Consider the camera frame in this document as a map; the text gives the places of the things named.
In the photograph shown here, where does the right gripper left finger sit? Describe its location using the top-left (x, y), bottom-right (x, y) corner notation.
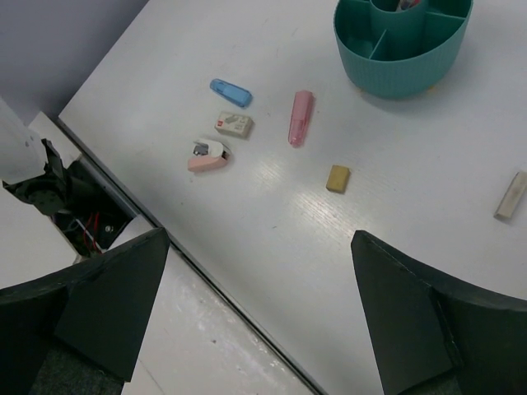
top-left (1, 228), bottom-right (170, 394)

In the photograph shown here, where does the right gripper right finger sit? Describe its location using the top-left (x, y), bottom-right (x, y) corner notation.
top-left (351, 230), bottom-right (526, 394)

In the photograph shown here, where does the yellow eraser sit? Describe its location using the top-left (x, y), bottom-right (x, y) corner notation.
top-left (325, 165), bottom-right (351, 193)

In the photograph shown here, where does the pink translucent case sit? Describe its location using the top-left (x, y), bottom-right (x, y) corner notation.
top-left (288, 91), bottom-right (315, 147)

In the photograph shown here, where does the blue translucent stapler case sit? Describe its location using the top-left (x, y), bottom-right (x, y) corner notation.
top-left (209, 79), bottom-right (253, 109)

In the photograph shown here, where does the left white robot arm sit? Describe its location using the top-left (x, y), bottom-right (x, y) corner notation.
top-left (1, 100), bottom-right (70, 216)

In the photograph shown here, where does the teal round divided organizer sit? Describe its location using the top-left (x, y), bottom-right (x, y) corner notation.
top-left (333, 1), bottom-right (473, 99)

